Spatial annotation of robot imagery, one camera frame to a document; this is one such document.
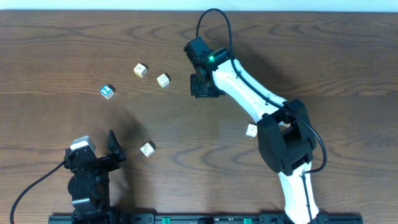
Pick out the blue number 2 block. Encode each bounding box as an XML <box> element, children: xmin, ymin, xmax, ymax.
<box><xmin>99</xmin><ymin>85</ymin><xmax>114</xmax><ymax>99</ymax></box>

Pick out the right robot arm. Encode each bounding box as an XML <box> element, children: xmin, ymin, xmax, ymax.
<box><xmin>184</xmin><ymin>45</ymin><xmax>323</xmax><ymax>223</ymax></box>

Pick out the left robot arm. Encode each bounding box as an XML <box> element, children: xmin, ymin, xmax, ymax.
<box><xmin>63</xmin><ymin>130</ymin><xmax>126</xmax><ymax>223</ymax></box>

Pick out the dark red sided block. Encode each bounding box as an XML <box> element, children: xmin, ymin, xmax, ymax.
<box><xmin>140</xmin><ymin>141</ymin><xmax>156</xmax><ymax>157</ymax></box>

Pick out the yellow C block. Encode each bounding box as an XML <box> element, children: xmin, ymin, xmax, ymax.
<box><xmin>157</xmin><ymin>73</ymin><xmax>170</xmax><ymax>88</ymax></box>

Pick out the yellow W block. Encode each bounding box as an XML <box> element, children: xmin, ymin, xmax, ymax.
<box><xmin>133</xmin><ymin>63</ymin><xmax>147</xmax><ymax>78</ymax></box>

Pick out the plain white wooden block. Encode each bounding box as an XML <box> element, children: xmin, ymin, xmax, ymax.
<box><xmin>246</xmin><ymin>124</ymin><xmax>257</xmax><ymax>138</ymax></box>

